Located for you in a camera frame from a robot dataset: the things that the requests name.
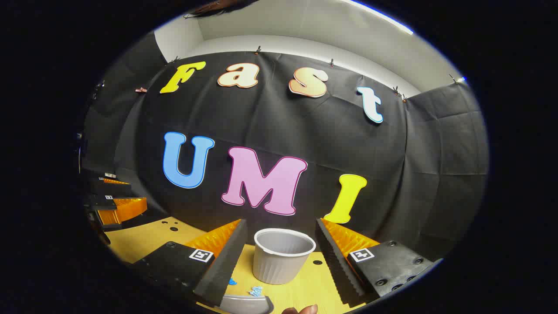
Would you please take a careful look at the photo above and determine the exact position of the wooden desktop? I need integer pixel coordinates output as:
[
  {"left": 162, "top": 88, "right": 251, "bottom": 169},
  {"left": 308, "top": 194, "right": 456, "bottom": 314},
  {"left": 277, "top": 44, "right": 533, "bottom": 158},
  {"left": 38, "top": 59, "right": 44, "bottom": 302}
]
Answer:
[{"left": 105, "top": 216, "right": 371, "bottom": 314}]

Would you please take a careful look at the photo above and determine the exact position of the grey dustpan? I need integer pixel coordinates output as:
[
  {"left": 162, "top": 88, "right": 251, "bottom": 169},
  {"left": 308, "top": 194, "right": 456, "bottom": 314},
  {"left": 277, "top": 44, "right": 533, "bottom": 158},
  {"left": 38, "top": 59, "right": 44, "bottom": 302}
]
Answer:
[{"left": 220, "top": 295, "right": 275, "bottom": 314}]

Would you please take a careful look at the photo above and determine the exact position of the black backdrop cloth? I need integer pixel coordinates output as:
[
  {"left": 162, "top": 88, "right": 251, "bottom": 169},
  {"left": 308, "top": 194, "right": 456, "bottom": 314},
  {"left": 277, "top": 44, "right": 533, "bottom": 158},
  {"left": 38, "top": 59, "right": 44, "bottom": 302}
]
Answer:
[{"left": 81, "top": 33, "right": 490, "bottom": 262}]

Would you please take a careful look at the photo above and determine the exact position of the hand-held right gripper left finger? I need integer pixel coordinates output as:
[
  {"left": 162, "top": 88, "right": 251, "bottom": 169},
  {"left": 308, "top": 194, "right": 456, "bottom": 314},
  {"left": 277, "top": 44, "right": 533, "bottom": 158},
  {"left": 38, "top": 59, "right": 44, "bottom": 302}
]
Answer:
[{"left": 131, "top": 219, "right": 248, "bottom": 307}]

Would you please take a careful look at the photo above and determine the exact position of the white ribbed garbage bin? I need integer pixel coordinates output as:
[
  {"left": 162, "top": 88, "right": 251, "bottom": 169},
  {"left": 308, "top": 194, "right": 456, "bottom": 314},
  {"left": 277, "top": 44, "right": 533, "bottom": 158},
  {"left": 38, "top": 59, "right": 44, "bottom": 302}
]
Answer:
[{"left": 253, "top": 228, "right": 317, "bottom": 285}]

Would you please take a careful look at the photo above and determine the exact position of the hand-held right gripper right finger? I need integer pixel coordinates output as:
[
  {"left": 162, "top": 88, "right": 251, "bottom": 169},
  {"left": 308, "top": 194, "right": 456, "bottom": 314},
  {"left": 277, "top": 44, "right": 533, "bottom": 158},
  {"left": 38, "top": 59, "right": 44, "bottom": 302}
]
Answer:
[{"left": 315, "top": 217, "right": 436, "bottom": 307}]

